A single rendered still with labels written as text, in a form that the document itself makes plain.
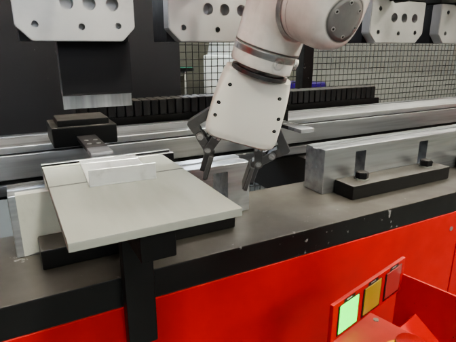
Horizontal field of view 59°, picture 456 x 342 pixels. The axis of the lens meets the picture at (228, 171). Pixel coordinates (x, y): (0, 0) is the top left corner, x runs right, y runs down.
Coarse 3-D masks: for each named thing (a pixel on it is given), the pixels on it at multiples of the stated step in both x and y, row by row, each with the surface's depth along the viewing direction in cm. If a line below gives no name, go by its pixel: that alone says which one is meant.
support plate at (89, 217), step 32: (160, 160) 63; (64, 192) 49; (96, 192) 49; (128, 192) 49; (160, 192) 49; (192, 192) 49; (64, 224) 40; (96, 224) 40; (128, 224) 40; (160, 224) 40; (192, 224) 42
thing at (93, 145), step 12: (48, 120) 84; (60, 120) 77; (72, 120) 77; (84, 120) 78; (96, 120) 79; (108, 120) 80; (48, 132) 83; (60, 132) 76; (72, 132) 77; (84, 132) 78; (96, 132) 79; (108, 132) 80; (60, 144) 76; (72, 144) 77; (84, 144) 71; (96, 144) 71; (96, 156) 65
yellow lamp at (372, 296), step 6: (378, 282) 61; (366, 288) 59; (372, 288) 60; (378, 288) 61; (366, 294) 59; (372, 294) 60; (378, 294) 62; (366, 300) 59; (372, 300) 61; (378, 300) 62; (366, 306) 60; (372, 306) 61; (366, 312) 60
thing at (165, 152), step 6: (156, 150) 69; (162, 150) 69; (168, 150) 69; (102, 156) 65; (108, 156) 65; (114, 156) 65; (138, 156) 65; (168, 156) 67; (54, 162) 62; (60, 162) 62; (66, 162) 62; (72, 162) 62; (78, 162) 63; (42, 168) 59
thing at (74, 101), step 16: (64, 48) 56; (80, 48) 57; (96, 48) 58; (112, 48) 59; (128, 48) 60; (64, 64) 57; (80, 64) 58; (96, 64) 59; (112, 64) 60; (128, 64) 61; (64, 80) 57; (80, 80) 58; (96, 80) 59; (112, 80) 60; (128, 80) 62; (64, 96) 59; (80, 96) 60; (96, 96) 61; (112, 96) 62; (128, 96) 63
